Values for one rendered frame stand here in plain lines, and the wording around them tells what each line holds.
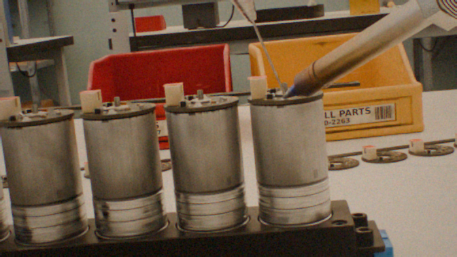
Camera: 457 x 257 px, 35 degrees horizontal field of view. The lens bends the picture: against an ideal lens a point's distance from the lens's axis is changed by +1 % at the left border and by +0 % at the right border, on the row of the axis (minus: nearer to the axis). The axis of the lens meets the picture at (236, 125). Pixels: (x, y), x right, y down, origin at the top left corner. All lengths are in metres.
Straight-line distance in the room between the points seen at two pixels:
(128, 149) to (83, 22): 4.56
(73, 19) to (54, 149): 4.58
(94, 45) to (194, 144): 4.56
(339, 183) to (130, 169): 0.15
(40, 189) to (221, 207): 0.06
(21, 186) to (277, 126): 0.09
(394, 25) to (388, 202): 0.15
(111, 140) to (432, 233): 0.13
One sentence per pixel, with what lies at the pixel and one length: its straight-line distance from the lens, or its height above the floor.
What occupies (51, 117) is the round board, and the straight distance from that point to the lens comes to 0.25.
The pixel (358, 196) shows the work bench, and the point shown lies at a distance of 0.34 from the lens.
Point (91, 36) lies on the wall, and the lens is 4.79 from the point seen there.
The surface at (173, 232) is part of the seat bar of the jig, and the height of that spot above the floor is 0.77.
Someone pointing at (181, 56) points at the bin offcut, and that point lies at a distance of 0.59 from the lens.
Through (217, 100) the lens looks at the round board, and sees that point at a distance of 0.24.
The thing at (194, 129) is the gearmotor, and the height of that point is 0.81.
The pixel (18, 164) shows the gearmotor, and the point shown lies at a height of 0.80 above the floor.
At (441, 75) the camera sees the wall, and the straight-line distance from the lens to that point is 4.68.
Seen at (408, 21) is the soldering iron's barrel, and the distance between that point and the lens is 0.19.
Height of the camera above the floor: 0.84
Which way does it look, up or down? 10 degrees down
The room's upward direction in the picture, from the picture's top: 5 degrees counter-clockwise
